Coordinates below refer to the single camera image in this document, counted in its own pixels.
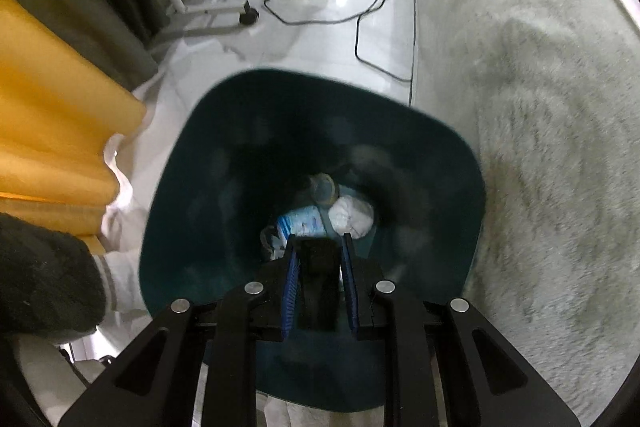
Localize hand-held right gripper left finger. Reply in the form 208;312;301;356
57;237;302;427

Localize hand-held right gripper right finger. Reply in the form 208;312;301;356
340;232;581;427

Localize dark printed packet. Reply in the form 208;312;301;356
259;226;288;260

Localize blue plastic packet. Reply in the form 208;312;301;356
276;204;332;242

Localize white tissue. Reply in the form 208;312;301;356
327;196;376;239

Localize brown cardboard tape roll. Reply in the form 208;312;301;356
306;173;342;208

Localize teal trash bin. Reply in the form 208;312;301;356
139;68;487;413

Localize white sheer curtain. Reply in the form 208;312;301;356
100;32;251;259

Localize black fluffy sleeve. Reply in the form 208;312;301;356
0;212;123;339

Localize white cloth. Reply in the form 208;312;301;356
15;333;110;427

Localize white fluffy blanket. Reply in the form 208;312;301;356
409;0;640;425

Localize grey curtain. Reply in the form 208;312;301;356
10;0;162;94

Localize black cable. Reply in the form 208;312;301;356
263;0;419;108

